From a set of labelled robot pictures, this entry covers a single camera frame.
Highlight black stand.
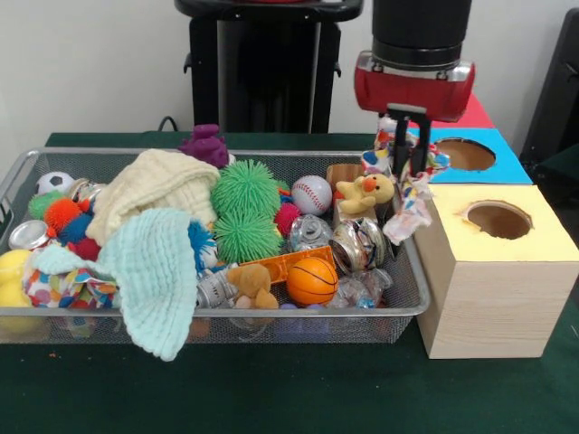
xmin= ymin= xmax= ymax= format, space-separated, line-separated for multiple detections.
xmin=518 ymin=7 xmax=579 ymax=207

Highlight wooden box three holes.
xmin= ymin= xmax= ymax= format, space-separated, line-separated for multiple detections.
xmin=377 ymin=92 xmax=579 ymax=362

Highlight dark green table cloth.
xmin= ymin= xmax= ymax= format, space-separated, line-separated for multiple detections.
xmin=533 ymin=143 xmax=579 ymax=182
xmin=0 ymin=131 xmax=579 ymax=434

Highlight shallow clear mesh bin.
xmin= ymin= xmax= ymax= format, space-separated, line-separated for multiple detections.
xmin=0 ymin=147 xmax=432 ymax=345

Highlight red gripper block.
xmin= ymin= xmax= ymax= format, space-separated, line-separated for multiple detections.
xmin=354 ymin=52 xmax=476 ymax=177

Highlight green spiky rubber ball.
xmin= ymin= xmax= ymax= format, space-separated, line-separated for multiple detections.
xmin=210 ymin=158 xmax=281 ymax=222

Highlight open tin can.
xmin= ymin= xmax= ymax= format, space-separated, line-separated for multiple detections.
xmin=332 ymin=219 xmax=393 ymax=275

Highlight white toy baseball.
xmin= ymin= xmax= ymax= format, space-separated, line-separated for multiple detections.
xmin=290 ymin=175 xmax=334 ymax=216

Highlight white cloth small colourful shapes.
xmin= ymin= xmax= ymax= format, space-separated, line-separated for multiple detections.
xmin=361 ymin=115 xmax=451 ymax=245

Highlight mint waffle cloth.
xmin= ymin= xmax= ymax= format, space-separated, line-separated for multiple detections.
xmin=31 ymin=208 xmax=198 ymax=363

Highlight white cloth round dots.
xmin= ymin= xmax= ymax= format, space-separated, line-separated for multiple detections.
xmin=22 ymin=266 xmax=119 ymax=309

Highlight cream waffle cloth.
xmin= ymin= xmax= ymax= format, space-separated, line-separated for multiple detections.
xmin=85 ymin=149 xmax=222 ymax=248

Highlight orange toy basketball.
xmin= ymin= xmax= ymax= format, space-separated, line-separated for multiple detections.
xmin=287 ymin=257 xmax=340 ymax=307

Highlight small soccer ball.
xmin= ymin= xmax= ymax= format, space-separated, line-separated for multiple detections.
xmin=35 ymin=171 xmax=76 ymax=196

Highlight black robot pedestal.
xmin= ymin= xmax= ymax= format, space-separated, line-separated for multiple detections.
xmin=174 ymin=0 xmax=365 ymax=135

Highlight yellow plush duck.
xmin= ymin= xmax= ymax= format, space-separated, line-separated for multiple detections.
xmin=335 ymin=174 xmax=397 ymax=214

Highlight purple rubber toy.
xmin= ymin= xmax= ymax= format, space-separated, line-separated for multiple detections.
xmin=178 ymin=124 xmax=231 ymax=169

